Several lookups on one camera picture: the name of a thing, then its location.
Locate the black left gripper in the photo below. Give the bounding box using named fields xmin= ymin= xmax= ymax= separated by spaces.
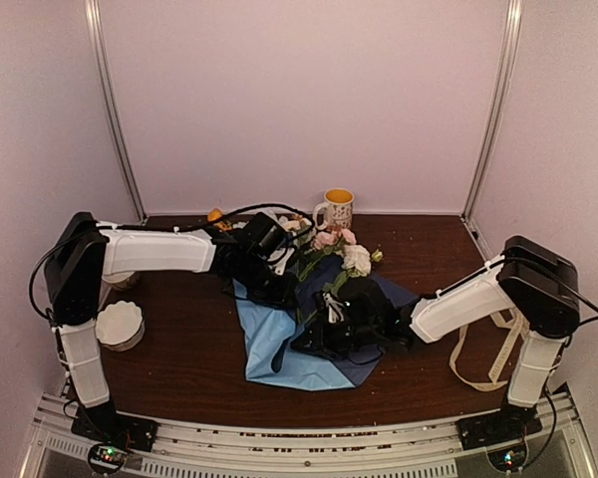
xmin=237 ymin=254 xmax=299 ymax=309

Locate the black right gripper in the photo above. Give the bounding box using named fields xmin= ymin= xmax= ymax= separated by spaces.
xmin=291 ymin=315 xmax=381 ymax=360

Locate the orange fake flower stem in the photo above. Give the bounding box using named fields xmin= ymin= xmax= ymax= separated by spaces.
xmin=207 ymin=208 xmax=232 ymax=232

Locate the white rose fake flower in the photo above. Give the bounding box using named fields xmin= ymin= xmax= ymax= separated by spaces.
xmin=322 ymin=245 xmax=384 ymax=296

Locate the pink fake flower stem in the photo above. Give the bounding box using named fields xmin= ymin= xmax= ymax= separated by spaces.
xmin=295 ymin=227 xmax=358 ymax=283

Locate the blue wrapping paper sheet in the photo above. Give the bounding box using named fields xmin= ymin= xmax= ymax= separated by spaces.
xmin=236 ymin=256 xmax=418 ymax=391

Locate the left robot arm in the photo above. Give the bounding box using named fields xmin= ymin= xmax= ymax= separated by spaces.
xmin=36 ymin=212 xmax=297 ymax=442

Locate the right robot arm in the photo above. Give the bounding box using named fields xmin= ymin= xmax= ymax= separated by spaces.
xmin=291 ymin=235 xmax=580 ymax=440

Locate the floral ceramic mug yellow inside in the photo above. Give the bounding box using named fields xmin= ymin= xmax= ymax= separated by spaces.
xmin=312 ymin=188 xmax=355 ymax=231

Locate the cream ceramic bowl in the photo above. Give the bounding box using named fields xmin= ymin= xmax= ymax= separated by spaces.
xmin=102 ymin=272 xmax=141 ymax=291

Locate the white scalloped dish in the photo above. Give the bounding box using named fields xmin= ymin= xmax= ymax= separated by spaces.
xmin=96 ymin=301 xmax=146 ymax=352

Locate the cream ribbon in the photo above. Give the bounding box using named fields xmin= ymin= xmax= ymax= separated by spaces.
xmin=448 ymin=308 xmax=531 ymax=392

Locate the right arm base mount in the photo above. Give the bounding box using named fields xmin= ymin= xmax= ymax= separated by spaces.
xmin=456 ymin=405 xmax=543 ymax=450

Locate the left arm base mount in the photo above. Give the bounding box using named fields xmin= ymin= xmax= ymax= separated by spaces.
xmin=71 ymin=407 xmax=158 ymax=452

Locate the front aluminium rail base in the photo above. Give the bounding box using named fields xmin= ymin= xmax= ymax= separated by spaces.
xmin=19 ymin=387 xmax=594 ymax=478

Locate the left aluminium corner post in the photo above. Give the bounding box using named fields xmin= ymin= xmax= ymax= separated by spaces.
xmin=84 ymin=0 xmax=148 ymax=222

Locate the aluminium corner post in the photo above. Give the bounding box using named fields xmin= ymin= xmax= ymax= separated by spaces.
xmin=461 ymin=0 xmax=524 ymax=223
xmin=84 ymin=0 xmax=148 ymax=222

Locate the right aluminium corner post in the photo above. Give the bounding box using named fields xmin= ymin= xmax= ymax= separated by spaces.
xmin=461 ymin=0 xmax=524 ymax=223

